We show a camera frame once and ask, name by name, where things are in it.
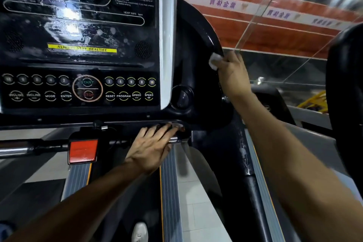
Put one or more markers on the person's left hand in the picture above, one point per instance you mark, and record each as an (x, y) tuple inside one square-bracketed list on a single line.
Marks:
[(150, 154)]

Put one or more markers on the person's right hand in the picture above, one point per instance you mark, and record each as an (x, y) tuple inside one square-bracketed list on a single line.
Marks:
[(234, 77)]

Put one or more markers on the person's left little finger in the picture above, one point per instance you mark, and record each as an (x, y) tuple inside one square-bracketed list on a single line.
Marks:
[(142, 135)]

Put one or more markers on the person's left middle finger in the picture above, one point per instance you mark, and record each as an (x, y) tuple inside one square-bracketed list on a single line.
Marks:
[(161, 132)]

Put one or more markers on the person's right fingers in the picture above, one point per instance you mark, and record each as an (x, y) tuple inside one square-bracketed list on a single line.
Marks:
[(229, 59)]

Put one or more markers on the white wiping cloth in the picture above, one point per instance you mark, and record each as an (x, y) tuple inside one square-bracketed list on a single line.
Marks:
[(214, 59)]

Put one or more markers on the person's left forearm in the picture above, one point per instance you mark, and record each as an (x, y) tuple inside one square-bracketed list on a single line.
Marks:
[(79, 210)]

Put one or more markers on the person's right forearm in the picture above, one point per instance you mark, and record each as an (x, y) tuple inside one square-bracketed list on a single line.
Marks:
[(297, 171)]

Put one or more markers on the grey ribbed treadmill deck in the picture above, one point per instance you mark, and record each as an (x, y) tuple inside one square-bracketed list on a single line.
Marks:
[(171, 193)]

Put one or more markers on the black treadmill motor cover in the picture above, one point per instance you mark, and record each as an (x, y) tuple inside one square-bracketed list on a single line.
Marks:
[(276, 102)]

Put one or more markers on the white shoe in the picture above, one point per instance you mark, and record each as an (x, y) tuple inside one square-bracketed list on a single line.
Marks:
[(139, 232)]

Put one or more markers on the neighbouring black treadmill console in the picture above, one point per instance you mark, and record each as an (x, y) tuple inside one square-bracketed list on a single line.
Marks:
[(346, 80)]

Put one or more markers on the red and white wall banner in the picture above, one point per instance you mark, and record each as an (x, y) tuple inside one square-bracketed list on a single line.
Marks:
[(255, 32)]

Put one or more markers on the red treadmill stop switch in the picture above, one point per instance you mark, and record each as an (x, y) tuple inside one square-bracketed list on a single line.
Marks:
[(83, 151)]

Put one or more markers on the black treadmill upright post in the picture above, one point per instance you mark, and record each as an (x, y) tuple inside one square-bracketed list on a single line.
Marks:
[(227, 179)]

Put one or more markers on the yellow metal frame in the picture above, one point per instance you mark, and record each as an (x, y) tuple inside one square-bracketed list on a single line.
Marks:
[(316, 102)]

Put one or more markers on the grey treadmill side rail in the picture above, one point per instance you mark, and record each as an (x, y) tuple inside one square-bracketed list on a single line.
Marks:
[(263, 188)]

